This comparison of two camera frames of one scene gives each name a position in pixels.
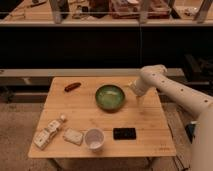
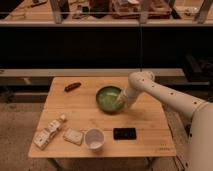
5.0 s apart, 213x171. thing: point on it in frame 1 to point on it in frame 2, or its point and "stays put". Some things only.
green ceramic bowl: x=110 y=98 stays put
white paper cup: x=95 y=138 stays put
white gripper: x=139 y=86 to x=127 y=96
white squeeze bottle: x=43 y=137 stays put
